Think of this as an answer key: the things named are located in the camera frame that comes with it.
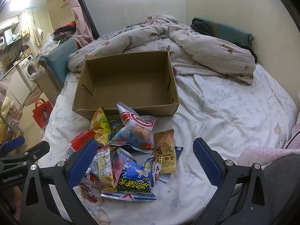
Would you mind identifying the light blue cartoon packet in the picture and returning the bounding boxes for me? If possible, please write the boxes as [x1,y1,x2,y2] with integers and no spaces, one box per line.
[108,118,126,144]

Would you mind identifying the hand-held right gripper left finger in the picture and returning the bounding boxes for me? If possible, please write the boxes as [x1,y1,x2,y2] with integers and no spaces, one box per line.
[22,139,98,225]

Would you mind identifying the yellow chip packet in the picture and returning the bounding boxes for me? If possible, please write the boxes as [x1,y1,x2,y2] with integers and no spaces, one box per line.
[91,107,112,147]

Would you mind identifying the white washing machine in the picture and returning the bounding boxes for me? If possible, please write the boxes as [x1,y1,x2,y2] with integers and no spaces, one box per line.
[16,54,39,88]

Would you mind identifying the pink snack packet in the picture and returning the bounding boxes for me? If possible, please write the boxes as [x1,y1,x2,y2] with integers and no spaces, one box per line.
[110,146,132,184]

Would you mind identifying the teal pillow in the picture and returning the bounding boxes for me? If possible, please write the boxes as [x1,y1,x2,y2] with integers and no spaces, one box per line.
[191,17,255,50]

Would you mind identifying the pink patterned cloth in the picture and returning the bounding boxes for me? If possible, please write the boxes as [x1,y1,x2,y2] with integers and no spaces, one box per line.
[239,145,300,167]

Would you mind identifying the clear plastic bag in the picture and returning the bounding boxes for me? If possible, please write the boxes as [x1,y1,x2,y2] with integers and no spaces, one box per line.
[43,34,62,52]

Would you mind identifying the pink curtain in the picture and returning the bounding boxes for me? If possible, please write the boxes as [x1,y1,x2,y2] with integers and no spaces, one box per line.
[64,0,94,48]

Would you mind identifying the brown biscuit packet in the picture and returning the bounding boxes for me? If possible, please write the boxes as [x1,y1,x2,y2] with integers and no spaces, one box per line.
[153,129,177,174]

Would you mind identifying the checked floral quilt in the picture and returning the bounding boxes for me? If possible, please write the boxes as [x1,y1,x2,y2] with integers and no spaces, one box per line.
[68,15,256,85]

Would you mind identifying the red snack packet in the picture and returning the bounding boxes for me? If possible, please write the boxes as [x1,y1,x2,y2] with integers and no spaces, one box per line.
[66,129,96,160]

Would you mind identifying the yellow cartoon snack packet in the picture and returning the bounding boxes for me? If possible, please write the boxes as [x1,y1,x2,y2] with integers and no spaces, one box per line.
[97,145,118,194]

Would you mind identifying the teal cushion at bedside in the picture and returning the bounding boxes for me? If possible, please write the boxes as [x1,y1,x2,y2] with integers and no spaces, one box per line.
[38,38,79,86]

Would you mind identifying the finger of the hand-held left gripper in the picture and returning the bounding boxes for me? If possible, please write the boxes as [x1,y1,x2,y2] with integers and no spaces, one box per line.
[0,136,25,156]
[0,141,51,169]

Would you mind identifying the blue star-print snack packet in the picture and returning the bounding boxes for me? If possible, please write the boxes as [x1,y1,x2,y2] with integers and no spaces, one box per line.
[101,155,157,202]

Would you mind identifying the white kitchen counter cabinet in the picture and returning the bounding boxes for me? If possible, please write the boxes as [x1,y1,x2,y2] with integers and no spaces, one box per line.
[0,69,32,106]

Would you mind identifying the floor mat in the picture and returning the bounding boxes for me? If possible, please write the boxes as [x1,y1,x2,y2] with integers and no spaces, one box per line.
[25,91,43,107]

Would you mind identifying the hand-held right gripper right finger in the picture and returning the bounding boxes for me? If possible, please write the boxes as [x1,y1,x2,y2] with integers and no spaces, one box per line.
[193,137,279,225]

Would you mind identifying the white cartoon snack packet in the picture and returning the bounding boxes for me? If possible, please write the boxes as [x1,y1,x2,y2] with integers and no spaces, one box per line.
[78,159,104,208]

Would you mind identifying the yellow cloth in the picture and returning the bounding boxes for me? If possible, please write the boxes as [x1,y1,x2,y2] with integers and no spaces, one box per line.
[0,94,13,141]

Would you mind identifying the black bed frame post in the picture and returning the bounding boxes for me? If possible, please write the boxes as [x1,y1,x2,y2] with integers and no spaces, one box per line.
[71,0,100,40]

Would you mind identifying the person's grey trouser leg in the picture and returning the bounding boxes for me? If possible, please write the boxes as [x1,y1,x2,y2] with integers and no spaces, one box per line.
[230,154,300,225]

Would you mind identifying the dark blue small packet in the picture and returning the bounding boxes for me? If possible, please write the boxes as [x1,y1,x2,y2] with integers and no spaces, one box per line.
[175,146,184,167]

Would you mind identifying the brown cardboard box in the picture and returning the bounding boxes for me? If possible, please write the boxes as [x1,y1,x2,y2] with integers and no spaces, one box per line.
[72,50,180,120]

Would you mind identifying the dark clothes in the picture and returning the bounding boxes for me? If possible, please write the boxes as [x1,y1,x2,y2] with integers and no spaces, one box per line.
[190,19,213,37]

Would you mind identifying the hanging towel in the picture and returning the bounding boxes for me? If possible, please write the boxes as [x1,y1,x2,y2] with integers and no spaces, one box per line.
[31,27,44,48]

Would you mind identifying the pile of clothes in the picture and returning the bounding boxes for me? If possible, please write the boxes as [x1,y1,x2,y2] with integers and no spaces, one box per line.
[52,20,78,42]

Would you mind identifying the white red-ring snack packet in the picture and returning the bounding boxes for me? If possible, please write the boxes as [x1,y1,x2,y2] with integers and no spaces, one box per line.
[117,102,158,146]

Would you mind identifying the red shopping bag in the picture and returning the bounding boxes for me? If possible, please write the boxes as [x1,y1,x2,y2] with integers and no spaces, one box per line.
[32,98,54,132]

